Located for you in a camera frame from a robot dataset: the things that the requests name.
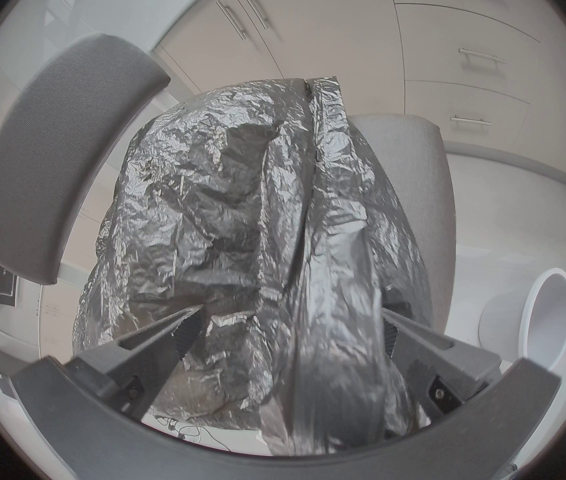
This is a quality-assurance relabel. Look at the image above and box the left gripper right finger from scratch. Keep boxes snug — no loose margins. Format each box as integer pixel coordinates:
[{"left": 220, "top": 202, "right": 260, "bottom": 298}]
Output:
[{"left": 382, "top": 309, "right": 503, "bottom": 425}]

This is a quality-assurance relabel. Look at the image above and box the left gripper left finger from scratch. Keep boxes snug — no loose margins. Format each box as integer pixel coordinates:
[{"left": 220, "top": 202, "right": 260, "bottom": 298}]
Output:
[{"left": 65, "top": 306, "right": 203, "bottom": 422}]

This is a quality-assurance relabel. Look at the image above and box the black plastic bag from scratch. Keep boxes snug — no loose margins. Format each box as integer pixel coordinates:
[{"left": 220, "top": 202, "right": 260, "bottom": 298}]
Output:
[{"left": 74, "top": 74, "right": 436, "bottom": 457}]

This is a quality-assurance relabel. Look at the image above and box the white trash bin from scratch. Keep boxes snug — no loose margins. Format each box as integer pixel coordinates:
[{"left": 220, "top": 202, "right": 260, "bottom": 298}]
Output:
[{"left": 478, "top": 267, "right": 566, "bottom": 372}]

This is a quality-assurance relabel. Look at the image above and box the grey padded chair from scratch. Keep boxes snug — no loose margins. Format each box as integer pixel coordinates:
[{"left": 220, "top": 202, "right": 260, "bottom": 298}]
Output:
[{"left": 0, "top": 33, "right": 459, "bottom": 344}]

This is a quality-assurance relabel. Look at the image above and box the beige cabinet with drawers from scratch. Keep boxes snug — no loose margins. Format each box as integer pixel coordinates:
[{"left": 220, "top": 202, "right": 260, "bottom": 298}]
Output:
[{"left": 153, "top": 0, "right": 566, "bottom": 191}]

